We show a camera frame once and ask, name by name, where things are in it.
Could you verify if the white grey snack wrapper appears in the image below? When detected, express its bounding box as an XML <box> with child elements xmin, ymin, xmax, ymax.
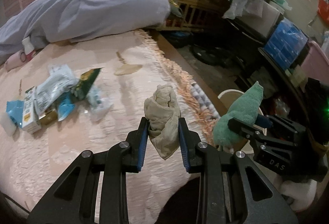
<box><xmin>33</xmin><ymin>64</ymin><xmax>78</xmax><ymax>116</ymax></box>

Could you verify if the blue plastic drawer box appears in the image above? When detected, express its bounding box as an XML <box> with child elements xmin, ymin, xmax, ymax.
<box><xmin>264</xmin><ymin>18</ymin><xmax>308</xmax><ymax>70</ymax></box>

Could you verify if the green towel cloth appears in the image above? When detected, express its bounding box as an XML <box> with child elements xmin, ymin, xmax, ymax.
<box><xmin>212</xmin><ymin>81</ymin><xmax>264</xmax><ymax>147</ymax></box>

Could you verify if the gloved right hand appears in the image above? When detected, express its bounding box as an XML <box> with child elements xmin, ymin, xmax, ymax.
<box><xmin>279</xmin><ymin>179</ymin><xmax>317</xmax><ymax>212</ymax></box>

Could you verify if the grey blue duvet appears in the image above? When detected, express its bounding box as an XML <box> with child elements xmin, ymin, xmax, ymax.
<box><xmin>1</xmin><ymin>0</ymin><xmax>171</xmax><ymax>62</ymax></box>

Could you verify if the clear plastic wrapper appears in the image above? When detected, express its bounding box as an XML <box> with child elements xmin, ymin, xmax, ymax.
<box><xmin>86</xmin><ymin>86</ymin><xmax>113</xmax><ymax>122</ymax></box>

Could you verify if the pink thermos bottle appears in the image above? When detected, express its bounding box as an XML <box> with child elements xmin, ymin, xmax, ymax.
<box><xmin>5</xmin><ymin>50</ymin><xmax>27</xmax><ymax>72</ymax></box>

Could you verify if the white pink-label drink bottle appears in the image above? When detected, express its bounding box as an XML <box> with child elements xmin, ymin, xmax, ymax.
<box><xmin>22</xmin><ymin>37</ymin><xmax>36</xmax><ymax>61</ymax></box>

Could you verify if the white sponge block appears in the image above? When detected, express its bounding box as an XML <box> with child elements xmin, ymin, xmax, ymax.
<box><xmin>0</xmin><ymin>112</ymin><xmax>17</xmax><ymax>136</ymax></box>

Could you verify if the light blue milk-candy wrapper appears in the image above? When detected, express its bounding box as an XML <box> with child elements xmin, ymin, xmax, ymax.
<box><xmin>57</xmin><ymin>92</ymin><xmax>75</xmax><ymax>122</ymax></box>

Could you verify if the dark green snack bag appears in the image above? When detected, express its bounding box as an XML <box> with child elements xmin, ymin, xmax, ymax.
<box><xmin>71</xmin><ymin>68</ymin><xmax>102</xmax><ymax>101</ymax></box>

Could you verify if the pink plastic storage tub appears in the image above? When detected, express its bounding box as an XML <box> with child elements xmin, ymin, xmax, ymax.
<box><xmin>301</xmin><ymin>40</ymin><xmax>329</xmax><ymax>85</ymax></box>

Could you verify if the wooden bed frame rail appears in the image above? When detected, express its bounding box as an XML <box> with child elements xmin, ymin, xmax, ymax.
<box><xmin>150</xmin><ymin>30</ymin><xmax>226</xmax><ymax>116</ymax></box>

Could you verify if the green white milk carton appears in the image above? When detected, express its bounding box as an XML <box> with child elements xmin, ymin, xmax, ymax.
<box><xmin>22</xmin><ymin>87</ymin><xmax>41</xmax><ymax>134</ymax></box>

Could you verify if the blue snack bag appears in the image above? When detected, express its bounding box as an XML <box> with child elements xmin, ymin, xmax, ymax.
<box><xmin>6</xmin><ymin>100</ymin><xmax>24</xmax><ymax>128</ymax></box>

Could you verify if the cream plastic trash bin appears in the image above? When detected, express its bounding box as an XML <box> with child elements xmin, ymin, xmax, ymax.
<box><xmin>220</xmin><ymin>90</ymin><xmax>260</xmax><ymax>153</ymax></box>

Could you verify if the dark wooden side table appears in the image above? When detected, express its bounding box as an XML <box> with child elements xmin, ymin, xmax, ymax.
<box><xmin>225</xmin><ymin>17</ymin><xmax>307</xmax><ymax>122</ymax></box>

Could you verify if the white appliance box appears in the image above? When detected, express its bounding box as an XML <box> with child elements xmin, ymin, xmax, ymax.
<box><xmin>254</xmin><ymin>2</ymin><xmax>283</xmax><ymax>38</ymax></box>

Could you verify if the beige cloth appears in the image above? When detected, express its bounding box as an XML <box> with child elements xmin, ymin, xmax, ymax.
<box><xmin>144</xmin><ymin>84</ymin><xmax>181</xmax><ymax>160</ymax></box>

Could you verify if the grey striped blanket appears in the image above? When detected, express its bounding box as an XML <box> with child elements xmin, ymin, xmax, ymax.
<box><xmin>191</xmin><ymin>83</ymin><xmax>220</xmax><ymax>119</ymax></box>

